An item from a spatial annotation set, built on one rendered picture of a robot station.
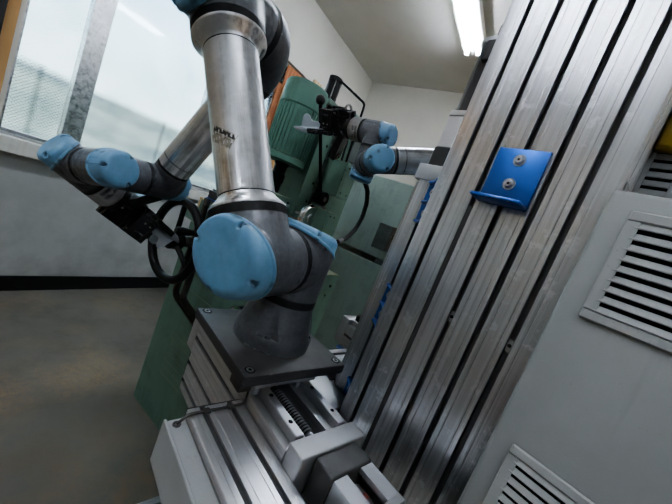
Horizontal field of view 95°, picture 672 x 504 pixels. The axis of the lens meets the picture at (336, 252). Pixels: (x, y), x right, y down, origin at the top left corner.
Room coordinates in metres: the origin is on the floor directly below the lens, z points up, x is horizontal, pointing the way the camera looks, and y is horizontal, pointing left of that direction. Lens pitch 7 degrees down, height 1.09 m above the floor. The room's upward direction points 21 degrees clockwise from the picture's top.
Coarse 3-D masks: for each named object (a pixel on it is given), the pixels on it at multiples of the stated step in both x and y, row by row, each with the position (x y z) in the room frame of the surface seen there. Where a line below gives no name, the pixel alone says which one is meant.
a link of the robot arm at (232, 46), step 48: (192, 0) 0.46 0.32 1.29; (240, 0) 0.48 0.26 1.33; (240, 48) 0.48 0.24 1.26; (240, 96) 0.46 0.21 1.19; (240, 144) 0.44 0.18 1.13; (240, 192) 0.42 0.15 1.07; (240, 240) 0.38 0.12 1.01; (288, 240) 0.45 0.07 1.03; (240, 288) 0.38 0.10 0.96; (288, 288) 0.47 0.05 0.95
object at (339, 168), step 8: (336, 160) 1.36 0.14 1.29; (336, 168) 1.36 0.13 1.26; (344, 168) 1.34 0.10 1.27; (328, 176) 1.37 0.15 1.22; (336, 176) 1.35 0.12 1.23; (344, 176) 1.34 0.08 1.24; (328, 184) 1.36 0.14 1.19; (336, 184) 1.34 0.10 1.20; (344, 184) 1.36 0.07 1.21; (328, 192) 1.35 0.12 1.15; (336, 192) 1.33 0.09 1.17; (344, 192) 1.38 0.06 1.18; (344, 200) 1.41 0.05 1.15
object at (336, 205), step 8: (336, 136) 1.40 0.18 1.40; (328, 160) 1.40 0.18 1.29; (344, 160) 1.44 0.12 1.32; (328, 168) 1.39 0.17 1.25; (352, 184) 1.56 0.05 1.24; (328, 200) 1.44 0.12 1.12; (336, 200) 1.49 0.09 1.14; (328, 208) 1.46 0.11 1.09; (336, 208) 1.51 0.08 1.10; (336, 216) 1.54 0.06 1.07; (336, 224) 1.56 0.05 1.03
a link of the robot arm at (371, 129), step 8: (368, 120) 1.00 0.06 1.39; (376, 120) 1.00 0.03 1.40; (360, 128) 1.00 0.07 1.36; (368, 128) 0.98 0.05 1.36; (376, 128) 0.97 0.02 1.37; (384, 128) 0.96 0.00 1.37; (392, 128) 0.96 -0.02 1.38; (360, 136) 1.00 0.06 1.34; (368, 136) 0.98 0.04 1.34; (376, 136) 0.97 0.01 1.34; (384, 136) 0.95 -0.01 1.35; (392, 136) 0.97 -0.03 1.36; (392, 144) 0.99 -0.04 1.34
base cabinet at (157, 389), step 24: (168, 288) 1.25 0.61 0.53; (192, 288) 1.17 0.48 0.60; (168, 312) 1.22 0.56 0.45; (312, 312) 1.43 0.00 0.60; (168, 336) 1.19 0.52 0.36; (144, 360) 1.25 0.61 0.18; (168, 360) 1.17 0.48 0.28; (144, 384) 1.22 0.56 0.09; (168, 384) 1.15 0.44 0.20; (144, 408) 1.20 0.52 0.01; (168, 408) 1.13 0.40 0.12
